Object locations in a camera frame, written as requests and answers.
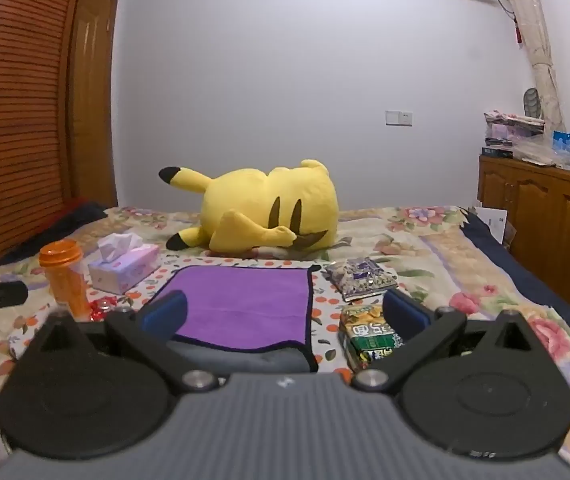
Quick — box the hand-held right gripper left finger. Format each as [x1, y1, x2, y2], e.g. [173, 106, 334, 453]
[25, 290, 219, 395]

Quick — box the clear plastic bag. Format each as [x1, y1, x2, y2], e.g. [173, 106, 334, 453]
[512, 135, 570, 166]

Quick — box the wooden cabinet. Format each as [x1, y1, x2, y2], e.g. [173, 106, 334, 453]
[478, 155, 570, 333]

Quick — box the pink tissue box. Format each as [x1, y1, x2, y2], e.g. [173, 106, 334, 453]
[87, 232, 161, 295]

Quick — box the grey towel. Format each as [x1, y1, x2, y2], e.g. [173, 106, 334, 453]
[167, 335, 322, 375]

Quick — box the clutter of items on cabinet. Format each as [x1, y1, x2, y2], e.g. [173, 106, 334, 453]
[482, 110, 548, 158]

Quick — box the purple snack packet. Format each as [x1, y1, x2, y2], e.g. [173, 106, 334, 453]
[322, 256, 398, 303]

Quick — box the red candy wrapper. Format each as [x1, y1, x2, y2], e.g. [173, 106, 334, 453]
[87, 296, 118, 322]

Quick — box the blue box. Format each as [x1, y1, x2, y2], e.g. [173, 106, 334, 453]
[552, 131, 570, 171]

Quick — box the wooden louvred wardrobe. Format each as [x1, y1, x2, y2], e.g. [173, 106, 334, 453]
[0, 0, 90, 261]

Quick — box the wooden door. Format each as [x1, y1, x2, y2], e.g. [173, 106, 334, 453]
[67, 0, 119, 208]

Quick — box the dark blue blanket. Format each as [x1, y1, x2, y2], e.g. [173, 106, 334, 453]
[458, 207, 570, 336]

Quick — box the green snack packet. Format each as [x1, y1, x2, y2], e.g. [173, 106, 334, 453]
[339, 302, 406, 373]

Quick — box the yellow plush toy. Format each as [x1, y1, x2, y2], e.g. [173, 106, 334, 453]
[159, 159, 341, 253]

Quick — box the cream patterned curtain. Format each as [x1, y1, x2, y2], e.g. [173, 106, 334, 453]
[490, 0, 566, 136]

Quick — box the purple towel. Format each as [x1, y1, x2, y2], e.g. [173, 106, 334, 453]
[137, 264, 316, 356]

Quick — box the orange plastic bottle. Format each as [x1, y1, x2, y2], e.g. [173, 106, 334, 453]
[39, 240, 92, 320]

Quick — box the small grey fan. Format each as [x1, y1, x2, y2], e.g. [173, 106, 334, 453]
[522, 87, 541, 118]

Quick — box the white paper sheet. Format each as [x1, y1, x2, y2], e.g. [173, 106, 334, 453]
[472, 200, 508, 246]

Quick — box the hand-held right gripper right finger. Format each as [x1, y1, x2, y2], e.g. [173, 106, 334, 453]
[352, 287, 546, 395]

